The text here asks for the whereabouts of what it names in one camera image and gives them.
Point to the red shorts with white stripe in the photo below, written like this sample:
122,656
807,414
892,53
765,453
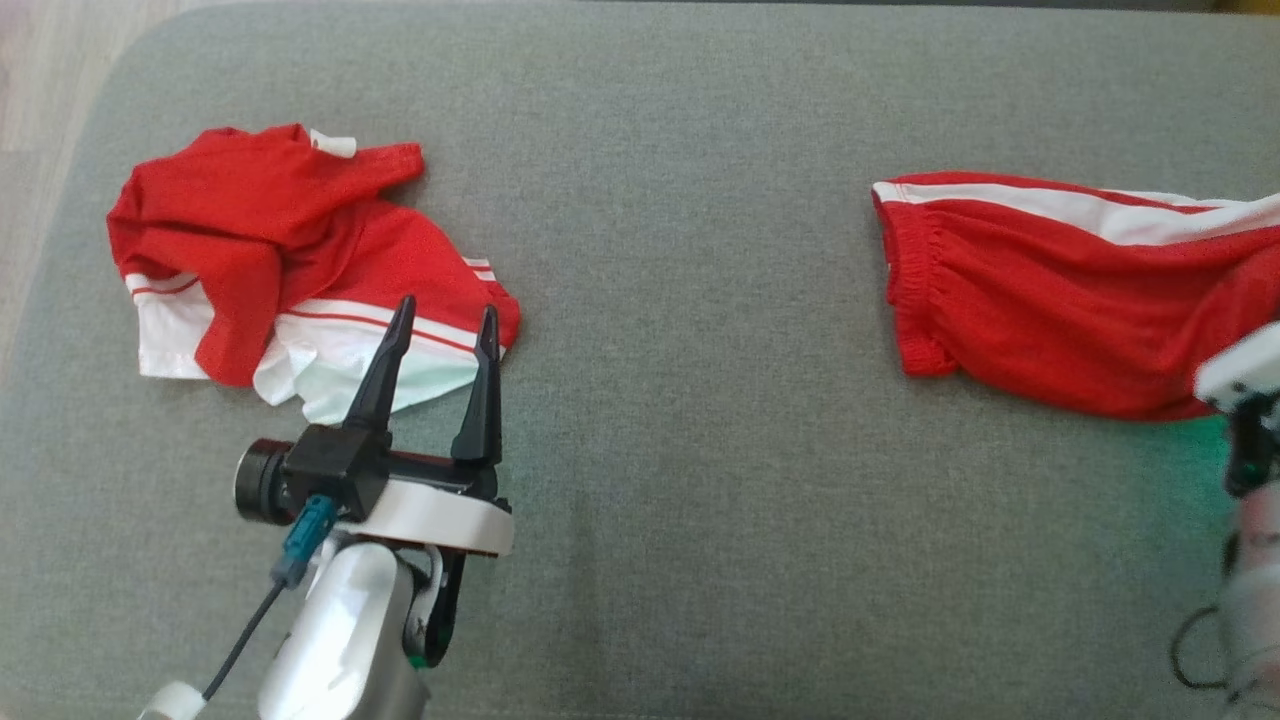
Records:
1050,310

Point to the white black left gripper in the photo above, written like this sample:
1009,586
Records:
440,520

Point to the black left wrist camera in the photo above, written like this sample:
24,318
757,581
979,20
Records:
320,470

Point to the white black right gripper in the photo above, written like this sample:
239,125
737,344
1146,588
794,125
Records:
1250,370

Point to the grey sofa seat cushion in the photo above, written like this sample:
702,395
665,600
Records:
700,500

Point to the red white basketball jersey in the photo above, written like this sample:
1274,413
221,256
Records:
300,240

